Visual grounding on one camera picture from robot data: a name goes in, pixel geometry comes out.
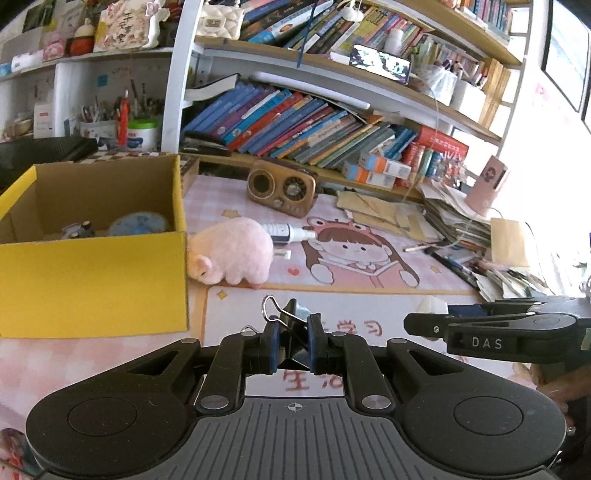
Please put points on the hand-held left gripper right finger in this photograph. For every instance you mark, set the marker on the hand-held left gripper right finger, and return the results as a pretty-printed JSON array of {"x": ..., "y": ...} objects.
[{"x": 315, "y": 344}]

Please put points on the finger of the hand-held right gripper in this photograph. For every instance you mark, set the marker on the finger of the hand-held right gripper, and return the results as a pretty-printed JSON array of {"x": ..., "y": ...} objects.
[
  {"x": 429, "y": 325},
  {"x": 517, "y": 307}
]

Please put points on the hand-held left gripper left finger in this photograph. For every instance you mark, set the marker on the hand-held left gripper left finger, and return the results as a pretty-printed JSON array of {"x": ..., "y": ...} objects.
[{"x": 273, "y": 346}]

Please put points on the black binder clip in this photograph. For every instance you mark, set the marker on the black binder clip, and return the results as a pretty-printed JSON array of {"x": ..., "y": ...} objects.
[{"x": 291, "y": 323}]

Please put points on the yellow cardboard box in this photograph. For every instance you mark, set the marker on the yellow cardboard box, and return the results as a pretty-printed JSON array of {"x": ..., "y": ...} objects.
[{"x": 92, "y": 281}]

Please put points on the silver staple box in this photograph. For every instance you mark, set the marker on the silver staple box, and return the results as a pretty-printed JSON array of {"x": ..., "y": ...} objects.
[{"x": 71, "y": 230}]

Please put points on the desktop with pink checked cloth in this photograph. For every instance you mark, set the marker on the desktop with pink checked cloth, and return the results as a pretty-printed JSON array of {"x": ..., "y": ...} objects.
[{"x": 92, "y": 364}]

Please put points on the person's right hand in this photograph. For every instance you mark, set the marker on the person's right hand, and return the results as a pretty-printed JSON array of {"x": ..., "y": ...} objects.
[{"x": 556, "y": 392}]

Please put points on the white desk mat orange border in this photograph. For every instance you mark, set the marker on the white desk mat orange border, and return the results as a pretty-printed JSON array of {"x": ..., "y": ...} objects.
[{"x": 369, "y": 309}]

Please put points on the black pen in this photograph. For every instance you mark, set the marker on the black pen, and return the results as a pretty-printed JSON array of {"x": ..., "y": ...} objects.
[{"x": 452, "y": 267}]

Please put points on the brown paper bag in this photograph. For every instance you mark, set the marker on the brown paper bag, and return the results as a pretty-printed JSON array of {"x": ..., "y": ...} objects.
[{"x": 512, "y": 242}]

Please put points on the white pen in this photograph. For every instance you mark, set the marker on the white pen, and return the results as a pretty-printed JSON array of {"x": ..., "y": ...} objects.
[{"x": 414, "y": 249}]

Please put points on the pink cartoon girl desk mat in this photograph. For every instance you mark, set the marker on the pink cartoon girl desk mat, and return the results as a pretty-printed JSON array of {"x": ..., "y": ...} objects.
[{"x": 351, "y": 258}]

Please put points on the small white eraser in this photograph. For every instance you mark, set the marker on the small white eraser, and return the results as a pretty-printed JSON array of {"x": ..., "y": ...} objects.
[{"x": 281, "y": 254}]

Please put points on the stack of papers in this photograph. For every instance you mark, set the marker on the stack of papers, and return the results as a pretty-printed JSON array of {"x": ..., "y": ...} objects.
[{"x": 466, "y": 217}]

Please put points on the pink plush toy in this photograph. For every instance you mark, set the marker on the pink plush toy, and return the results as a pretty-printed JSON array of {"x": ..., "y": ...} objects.
[{"x": 235, "y": 249}]

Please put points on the white glue bottle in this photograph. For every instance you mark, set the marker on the white glue bottle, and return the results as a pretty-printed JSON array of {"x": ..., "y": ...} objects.
[{"x": 281, "y": 233}]

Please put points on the pink cylindrical cup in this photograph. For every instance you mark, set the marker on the pink cylindrical cup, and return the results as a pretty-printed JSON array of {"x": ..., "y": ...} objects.
[{"x": 487, "y": 187}]

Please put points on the brown envelopes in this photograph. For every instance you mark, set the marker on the brown envelopes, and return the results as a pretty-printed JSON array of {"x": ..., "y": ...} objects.
[{"x": 378, "y": 210}]

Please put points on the wooden retro radio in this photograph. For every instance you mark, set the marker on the wooden retro radio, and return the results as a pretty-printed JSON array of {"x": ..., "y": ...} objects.
[{"x": 281, "y": 187}]

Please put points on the orange white box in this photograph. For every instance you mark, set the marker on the orange white box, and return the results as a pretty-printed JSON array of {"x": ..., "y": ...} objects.
[
  {"x": 385, "y": 165},
  {"x": 369, "y": 176}
]

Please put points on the red book set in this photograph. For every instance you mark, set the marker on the red book set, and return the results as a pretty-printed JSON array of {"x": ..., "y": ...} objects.
[{"x": 438, "y": 150}]

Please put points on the blue round fluffy pad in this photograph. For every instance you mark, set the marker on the blue round fluffy pad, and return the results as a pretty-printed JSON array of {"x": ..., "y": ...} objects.
[{"x": 138, "y": 224}]

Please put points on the white storage box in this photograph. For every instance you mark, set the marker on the white storage box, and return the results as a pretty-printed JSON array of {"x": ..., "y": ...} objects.
[{"x": 468, "y": 101}]

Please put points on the long row of leaning books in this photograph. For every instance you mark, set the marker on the long row of leaning books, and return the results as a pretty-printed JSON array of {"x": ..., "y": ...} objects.
[{"x": 286, "y": 124}]

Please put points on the white pen container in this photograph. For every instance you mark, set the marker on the white pen container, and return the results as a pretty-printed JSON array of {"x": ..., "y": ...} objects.
[{"x": 434, "y": 87}]

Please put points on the white jar green lid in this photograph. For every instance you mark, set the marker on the white jar green lid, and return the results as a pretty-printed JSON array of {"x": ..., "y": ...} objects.
[{"x": 143, "y": 136}]

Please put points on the white paperback book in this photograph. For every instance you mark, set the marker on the white paperback book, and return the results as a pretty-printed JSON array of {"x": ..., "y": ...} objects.
[{"x": 210, "y": 90}]

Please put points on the red glue bottle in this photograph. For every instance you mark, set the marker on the red glue bottle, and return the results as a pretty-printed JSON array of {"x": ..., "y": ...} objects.
[{"x": 123, "y": 124}]

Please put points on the smartphone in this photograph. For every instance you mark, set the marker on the smartphone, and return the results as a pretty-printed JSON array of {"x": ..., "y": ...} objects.
[{"x": 378, "y": 62}]

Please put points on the wooden bookshelf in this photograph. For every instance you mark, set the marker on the wooden bookshelf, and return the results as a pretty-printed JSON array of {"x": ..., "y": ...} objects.
[{"x": 286, "y": 69}]

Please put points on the pen holder with pens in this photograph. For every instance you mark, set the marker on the pen holder with pens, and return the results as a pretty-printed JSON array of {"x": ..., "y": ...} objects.
[{"x": 99, "y": 127}]

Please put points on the row of upright books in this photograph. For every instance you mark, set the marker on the row of upright books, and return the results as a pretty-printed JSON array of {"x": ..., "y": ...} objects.
[{"x": 485, "y": 9}]

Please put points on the black piano keyboard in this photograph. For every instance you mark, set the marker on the black piano keyboard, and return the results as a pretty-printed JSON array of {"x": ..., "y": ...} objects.
[{"x": 27, "y": 152}]

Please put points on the row of stacked colourful books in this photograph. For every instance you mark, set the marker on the row of stacked colourful books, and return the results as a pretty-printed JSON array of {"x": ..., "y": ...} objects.
[{"x": 332, "y": 23}]

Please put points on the white box red label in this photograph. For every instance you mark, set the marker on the white box red label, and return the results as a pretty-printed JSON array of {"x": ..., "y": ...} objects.
[{"x": 44, "y": 120}]

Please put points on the white quilted pearl bag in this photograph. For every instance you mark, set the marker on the white quilted pearl bag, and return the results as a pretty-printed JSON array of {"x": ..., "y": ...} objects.
[{"x": 221, "y": 21}]

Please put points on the white shelf unit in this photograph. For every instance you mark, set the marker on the white shelf unit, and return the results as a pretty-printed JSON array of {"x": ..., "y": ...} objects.
[{"x": 69, "y": 83}]

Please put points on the pink floral ceramic ornament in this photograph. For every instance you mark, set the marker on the pink floral ceramic ornament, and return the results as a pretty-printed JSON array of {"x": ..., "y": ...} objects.
[{"x": 124, "y": 27}]

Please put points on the red doll figure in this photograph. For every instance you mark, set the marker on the red doll figure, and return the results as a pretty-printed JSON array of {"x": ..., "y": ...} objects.
[{"x": 83, "y": 41}]

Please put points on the pink toy figure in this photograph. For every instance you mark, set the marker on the pink toy figure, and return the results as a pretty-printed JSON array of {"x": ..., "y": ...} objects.
[{"x": 55, "y": 48}]

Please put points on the white packet red print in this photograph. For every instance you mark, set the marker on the white packet red print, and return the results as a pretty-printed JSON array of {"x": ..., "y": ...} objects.
[{"x": 27, "y": 62}]

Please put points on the black framed wall picture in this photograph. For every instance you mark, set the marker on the black framed wall picture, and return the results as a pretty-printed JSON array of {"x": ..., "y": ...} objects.
[{"x": 568, "y": 46}]

